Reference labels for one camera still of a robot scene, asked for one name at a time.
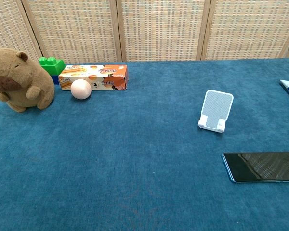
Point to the blue table cloth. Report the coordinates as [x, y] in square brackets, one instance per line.
[135, 156]

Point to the black smartphone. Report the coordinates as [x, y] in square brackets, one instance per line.
[255, 168]

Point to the pink ball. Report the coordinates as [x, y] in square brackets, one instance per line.
[81, 89]

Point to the woven bamboo folding screen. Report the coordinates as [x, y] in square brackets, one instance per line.
[159, 29]

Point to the orange and white snack box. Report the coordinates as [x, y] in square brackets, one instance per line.
[106, 74]

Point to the brown capybara plush toy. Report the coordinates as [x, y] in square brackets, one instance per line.
[19, 81]

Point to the blue toy building block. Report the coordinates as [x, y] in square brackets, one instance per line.
[55, 79]

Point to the white phone stand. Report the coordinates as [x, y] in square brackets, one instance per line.
[216, 106]

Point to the green toy building block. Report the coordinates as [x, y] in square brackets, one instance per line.
[53, 65]

